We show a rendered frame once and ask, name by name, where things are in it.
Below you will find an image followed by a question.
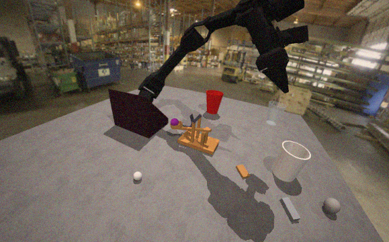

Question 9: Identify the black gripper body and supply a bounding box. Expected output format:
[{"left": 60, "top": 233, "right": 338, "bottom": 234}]
[{"left": 251, "top": 25, "right": 288, "bottom": 71}]

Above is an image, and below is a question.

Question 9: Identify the small white ball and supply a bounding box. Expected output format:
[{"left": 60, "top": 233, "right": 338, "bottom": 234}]
[{"left": 134, "top": 171, "right": 142, "bottom": 180}]

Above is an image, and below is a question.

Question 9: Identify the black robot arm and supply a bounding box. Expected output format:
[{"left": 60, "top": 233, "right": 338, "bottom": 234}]
[{"left": 138, "top": 0, "right": 309, "bottom": 103}]

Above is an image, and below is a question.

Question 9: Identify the red plastic cup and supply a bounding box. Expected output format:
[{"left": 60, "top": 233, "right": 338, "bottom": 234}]
[{"left": 206, "top": 90, "right": 223, "bottom": 114}]

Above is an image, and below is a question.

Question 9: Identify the purple ball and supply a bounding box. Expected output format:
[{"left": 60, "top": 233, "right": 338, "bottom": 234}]
[{"left": 171, "top": 118, "right": 179, "bottom": 126}]

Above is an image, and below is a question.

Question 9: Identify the beige ball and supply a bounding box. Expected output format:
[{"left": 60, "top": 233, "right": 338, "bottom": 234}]
[{"left": 323, "top": 198, "right": 341, "bottom": 214}]

